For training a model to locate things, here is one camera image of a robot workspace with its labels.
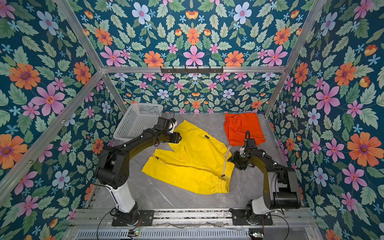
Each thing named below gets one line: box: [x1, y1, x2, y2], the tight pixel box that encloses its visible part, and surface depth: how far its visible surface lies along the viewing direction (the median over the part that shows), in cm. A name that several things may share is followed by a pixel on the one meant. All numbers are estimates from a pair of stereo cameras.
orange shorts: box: [224, 113, 266, 146], surface depth 111 cm
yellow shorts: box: [142, 120, 235, 195], surface depth 90 cm
